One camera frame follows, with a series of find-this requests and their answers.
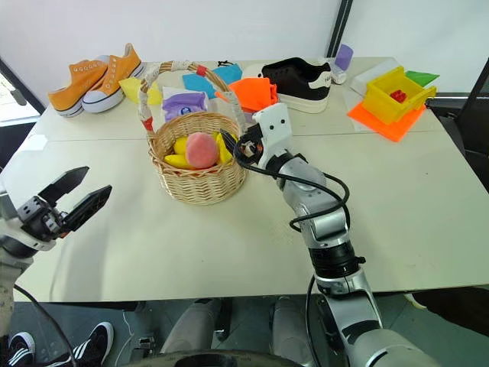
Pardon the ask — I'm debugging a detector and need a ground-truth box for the yellow banana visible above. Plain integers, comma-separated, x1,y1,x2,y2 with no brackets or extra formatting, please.
164,153,196,170
215,131,235,166

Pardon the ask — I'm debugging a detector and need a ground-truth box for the yellow plastic bin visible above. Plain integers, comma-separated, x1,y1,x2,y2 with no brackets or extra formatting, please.
362,65,438,125

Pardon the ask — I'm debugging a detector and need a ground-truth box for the blue cloth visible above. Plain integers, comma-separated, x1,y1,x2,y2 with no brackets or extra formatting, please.
181,71,215,101
211,63,245,84

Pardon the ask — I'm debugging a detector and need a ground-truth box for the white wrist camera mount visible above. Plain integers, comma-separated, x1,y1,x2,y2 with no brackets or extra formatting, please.
251,102,294,168
0,218,59,252

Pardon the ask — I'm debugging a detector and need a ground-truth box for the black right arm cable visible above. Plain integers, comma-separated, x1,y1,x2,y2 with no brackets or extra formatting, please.
232,143,351,232

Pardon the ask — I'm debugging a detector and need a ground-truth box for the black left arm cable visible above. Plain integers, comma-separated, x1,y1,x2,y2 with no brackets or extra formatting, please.
12,284,76,367

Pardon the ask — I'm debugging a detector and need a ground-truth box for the orange canvas sneaker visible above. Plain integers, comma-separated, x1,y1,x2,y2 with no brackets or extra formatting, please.
47,55,111,119
82,43,145,114

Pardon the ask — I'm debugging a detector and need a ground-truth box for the pink peach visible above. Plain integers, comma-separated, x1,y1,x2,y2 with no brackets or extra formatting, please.
185,132,220,170

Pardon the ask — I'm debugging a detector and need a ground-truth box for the clear plastic box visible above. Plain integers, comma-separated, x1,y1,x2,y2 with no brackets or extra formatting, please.
348,63,397,97

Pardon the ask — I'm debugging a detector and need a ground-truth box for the orange cloth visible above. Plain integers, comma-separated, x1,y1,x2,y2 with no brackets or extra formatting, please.
215,76,280,113

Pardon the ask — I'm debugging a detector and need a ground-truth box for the white bottle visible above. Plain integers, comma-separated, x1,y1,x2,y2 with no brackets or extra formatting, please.
317,57,348,86

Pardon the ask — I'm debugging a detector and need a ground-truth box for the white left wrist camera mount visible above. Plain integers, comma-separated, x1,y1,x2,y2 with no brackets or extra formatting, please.
0,218,59,252

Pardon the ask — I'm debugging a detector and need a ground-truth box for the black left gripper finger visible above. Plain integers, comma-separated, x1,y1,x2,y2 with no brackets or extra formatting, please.
60,185,113,233
37,166,90,206

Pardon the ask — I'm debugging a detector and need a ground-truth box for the yellow sponge cloth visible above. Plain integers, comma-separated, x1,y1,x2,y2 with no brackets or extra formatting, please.
118,76,163,106

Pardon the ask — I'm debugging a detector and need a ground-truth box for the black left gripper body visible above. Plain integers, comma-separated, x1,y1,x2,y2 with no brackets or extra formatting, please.
17,195,73,242

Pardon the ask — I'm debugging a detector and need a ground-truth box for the green sheet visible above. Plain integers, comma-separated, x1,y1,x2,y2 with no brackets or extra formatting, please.
403,70,441,89

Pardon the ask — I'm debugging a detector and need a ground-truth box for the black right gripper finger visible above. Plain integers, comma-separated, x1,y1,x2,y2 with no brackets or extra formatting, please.
220,129,240,158

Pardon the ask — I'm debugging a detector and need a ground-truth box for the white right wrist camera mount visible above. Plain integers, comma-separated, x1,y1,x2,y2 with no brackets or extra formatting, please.
251,102,294,168

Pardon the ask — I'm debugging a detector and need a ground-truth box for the purple tissue pack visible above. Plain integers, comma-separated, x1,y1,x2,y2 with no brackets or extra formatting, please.
161,90,210,124

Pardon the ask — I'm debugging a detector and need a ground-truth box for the black white-soled sneaker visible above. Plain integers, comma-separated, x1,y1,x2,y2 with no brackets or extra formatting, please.
261,57,333,115

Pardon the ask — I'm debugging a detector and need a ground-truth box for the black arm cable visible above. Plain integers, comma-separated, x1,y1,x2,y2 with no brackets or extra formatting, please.
232,143,351,232
12,284,76,367

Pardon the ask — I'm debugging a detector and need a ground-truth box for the orange sheet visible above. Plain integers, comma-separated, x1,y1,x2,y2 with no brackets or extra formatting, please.
346,99,427,144

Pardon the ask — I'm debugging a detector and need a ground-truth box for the wicker basket with handle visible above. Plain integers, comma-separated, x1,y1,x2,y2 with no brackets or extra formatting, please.
137,60,250,206

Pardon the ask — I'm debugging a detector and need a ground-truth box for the black striped sneaker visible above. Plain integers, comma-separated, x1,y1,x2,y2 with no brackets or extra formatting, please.
6,331,36,367
70,321,115,367

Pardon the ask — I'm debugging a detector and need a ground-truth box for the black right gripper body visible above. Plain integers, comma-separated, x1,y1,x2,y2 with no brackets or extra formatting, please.
234,125,267,170

